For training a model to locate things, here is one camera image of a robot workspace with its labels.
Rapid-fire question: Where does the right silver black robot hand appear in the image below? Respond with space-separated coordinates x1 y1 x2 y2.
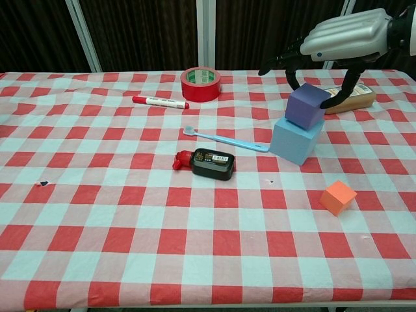
258 8 393 111

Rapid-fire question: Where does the purple cube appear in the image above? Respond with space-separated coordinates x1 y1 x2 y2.
284 83 332 131

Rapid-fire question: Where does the small orange cube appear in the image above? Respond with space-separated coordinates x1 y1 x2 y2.
318 180 358 217

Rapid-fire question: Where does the tan rectangular block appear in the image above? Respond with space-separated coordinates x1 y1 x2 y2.
321 83 377 115

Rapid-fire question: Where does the large light blue cube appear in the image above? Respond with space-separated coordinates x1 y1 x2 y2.
269 117 325 167

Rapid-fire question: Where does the red tape roll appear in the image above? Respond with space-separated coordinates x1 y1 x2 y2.
180 66 222 103

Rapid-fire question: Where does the light blue toothbrush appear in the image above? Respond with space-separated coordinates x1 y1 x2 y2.
183 125 271 153

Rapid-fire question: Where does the black ink bottle red cap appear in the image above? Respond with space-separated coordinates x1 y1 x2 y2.
171 148 236 182

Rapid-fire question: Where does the red white marker pen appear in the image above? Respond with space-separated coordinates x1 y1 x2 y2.
131 95 191 111

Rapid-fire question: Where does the red white checkered tablecloth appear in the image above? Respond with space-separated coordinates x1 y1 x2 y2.
0 68 416 310

